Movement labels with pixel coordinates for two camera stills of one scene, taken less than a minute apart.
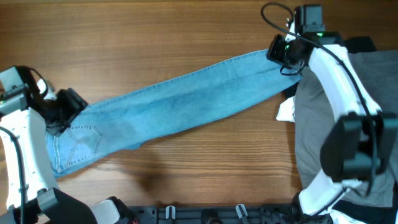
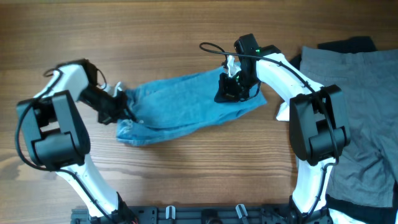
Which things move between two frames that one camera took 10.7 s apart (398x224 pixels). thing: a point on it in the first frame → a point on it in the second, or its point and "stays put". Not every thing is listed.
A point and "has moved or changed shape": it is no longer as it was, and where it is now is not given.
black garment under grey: (359, 44) stays put
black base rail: (225, 214) stays put
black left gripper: (76, 104) → (120, 111)
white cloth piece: (285, 111) stays put
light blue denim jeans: (117, 123) has moved or changed shape
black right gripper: (278, 43) → (226, 93)
